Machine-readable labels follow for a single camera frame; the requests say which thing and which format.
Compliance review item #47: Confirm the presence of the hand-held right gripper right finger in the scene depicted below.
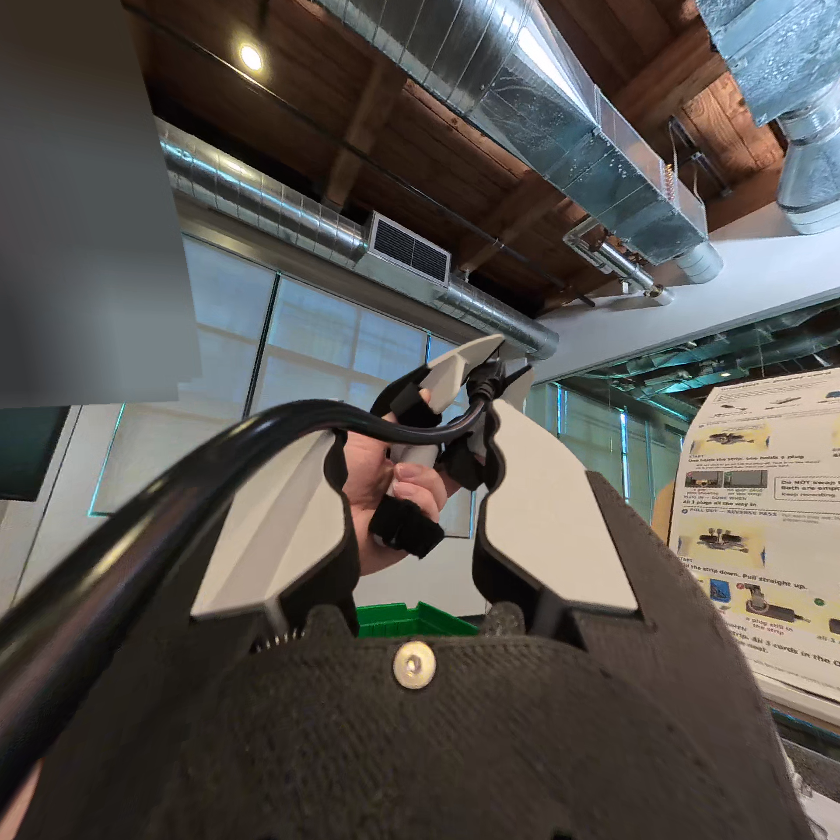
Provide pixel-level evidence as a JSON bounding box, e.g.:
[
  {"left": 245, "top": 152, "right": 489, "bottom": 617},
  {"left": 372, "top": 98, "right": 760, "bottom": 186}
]
[{"left": 472, "top": 399, "right": 642, "bottom": 641}]

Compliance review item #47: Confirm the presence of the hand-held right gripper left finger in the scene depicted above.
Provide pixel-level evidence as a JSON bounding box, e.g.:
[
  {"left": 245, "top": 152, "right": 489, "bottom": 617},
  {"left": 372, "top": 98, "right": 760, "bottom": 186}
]
[{"left": 190, "top": 428, "right": 361, "bottom": 634}]

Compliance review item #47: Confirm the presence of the black power plug with cable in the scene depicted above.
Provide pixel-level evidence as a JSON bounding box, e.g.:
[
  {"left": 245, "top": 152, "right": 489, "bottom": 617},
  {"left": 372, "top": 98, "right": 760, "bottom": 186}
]
[{"left": 0, "top": 360, "right": 508, "bottom": 785}]

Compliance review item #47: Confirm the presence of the person's left hand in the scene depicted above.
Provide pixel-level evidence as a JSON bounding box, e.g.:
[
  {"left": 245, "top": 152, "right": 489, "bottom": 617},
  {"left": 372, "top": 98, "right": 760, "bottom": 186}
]
[{"left": 341, "top": 433, "right": 463, "bottom": 578}]

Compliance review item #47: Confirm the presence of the interior glass partition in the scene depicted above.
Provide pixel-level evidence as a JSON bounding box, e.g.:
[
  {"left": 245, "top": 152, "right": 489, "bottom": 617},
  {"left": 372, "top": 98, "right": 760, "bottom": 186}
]
[{"left": 525, "top": 305, "right": 840, "bottom": 526}]

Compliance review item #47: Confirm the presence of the cardboard backing board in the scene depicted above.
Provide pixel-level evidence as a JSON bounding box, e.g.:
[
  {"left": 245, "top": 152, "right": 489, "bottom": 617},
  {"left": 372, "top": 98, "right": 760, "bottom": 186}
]
[{"left": 651, "top": 479, "right": 678, "bottom": 547}]

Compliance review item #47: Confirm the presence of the thin black ceiling pipe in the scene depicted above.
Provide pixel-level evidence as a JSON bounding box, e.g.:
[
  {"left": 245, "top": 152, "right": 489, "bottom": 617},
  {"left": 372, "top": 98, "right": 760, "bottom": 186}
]
[{"left": 131, "top": 7, "right": 597, "bottom": 308}]

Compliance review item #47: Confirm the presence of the white air vent grille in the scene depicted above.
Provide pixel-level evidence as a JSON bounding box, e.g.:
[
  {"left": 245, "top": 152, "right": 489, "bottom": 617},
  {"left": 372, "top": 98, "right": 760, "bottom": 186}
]
[{"left": 364, "top": 211, "right": 454, "bottom": 287}]

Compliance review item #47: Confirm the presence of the large frosted window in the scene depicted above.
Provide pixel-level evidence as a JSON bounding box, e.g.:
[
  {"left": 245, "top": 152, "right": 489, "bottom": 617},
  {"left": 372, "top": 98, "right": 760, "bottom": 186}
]
[{"left": 88, "top": 235, "right": 475, "bottom": 540}]

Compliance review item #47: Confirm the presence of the green plastic crate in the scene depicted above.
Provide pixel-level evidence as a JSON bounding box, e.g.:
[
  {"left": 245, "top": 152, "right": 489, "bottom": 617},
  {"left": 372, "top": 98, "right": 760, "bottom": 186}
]
[{"left": 356, "top": 602, "right": 480, "bottom": 639}]

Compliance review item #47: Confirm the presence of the insulated silver pipe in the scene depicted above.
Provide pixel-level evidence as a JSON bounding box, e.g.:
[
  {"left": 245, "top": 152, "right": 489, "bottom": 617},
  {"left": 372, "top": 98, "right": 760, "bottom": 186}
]
[{"left": 563, "top": 218, "right": 675, "bottom": 307}]

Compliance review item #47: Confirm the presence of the printed instruction poster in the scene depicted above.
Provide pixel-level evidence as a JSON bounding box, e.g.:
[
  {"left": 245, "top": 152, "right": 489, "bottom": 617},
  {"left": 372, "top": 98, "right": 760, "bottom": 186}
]
[{"left": 668, "top": 367, "right": 840, "bottom": 704}]

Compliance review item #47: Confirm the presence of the dark teal panel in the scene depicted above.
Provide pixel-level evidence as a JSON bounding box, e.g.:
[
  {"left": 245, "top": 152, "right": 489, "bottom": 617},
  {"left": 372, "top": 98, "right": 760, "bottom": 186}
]
[{"left": 0, "top": 406, "right": 71, "bottom": 504}]

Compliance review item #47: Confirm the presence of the rectangular metal air duct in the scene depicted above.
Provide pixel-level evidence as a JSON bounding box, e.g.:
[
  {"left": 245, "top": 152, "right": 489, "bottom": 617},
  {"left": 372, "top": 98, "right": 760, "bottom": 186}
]
[{"left": 308, "top": 0, "right": 724, "bottom": 284}]

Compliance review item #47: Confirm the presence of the round spiral metal duct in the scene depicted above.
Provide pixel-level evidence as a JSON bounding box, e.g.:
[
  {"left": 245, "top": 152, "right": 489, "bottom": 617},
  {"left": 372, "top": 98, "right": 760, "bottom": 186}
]
[{"left": 154, "top": 118, "right": 560, "bottom": 361}]

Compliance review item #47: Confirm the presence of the foil wrapped duct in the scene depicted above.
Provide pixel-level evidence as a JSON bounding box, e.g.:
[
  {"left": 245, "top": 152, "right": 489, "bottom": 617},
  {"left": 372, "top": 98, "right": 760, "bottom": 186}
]
[{"left": 696, "top": 0, "right": 840, "bottom": 236}]

